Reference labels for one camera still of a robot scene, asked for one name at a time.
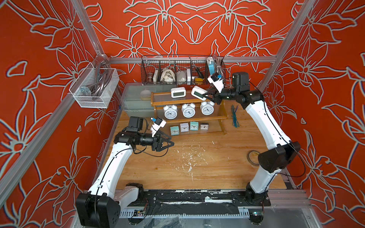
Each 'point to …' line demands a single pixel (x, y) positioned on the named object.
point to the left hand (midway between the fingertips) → (170, 140)
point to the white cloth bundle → (168, 76)
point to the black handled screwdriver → (198, 71)
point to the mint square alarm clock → (174, 130)
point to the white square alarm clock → (184, 127)
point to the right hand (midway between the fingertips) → (202, 91)
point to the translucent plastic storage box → (136, 99)
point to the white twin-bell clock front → (170, 112)
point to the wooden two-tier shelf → (216, 121)
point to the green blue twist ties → (235, 122)
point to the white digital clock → (178, 92)
